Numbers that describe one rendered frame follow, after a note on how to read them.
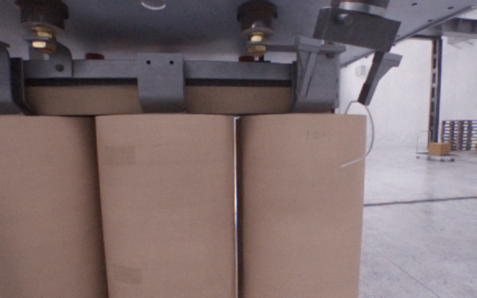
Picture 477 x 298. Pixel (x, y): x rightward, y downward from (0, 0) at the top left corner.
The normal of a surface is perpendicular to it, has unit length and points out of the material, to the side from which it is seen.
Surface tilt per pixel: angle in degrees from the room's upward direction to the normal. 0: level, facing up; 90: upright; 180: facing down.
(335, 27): 113
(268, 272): 90
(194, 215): 90
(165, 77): 90
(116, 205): 90
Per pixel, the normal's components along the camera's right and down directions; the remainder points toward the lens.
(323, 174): 0.13, 0.09
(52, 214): 0.69, 0.06
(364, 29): 0.08, 0.48
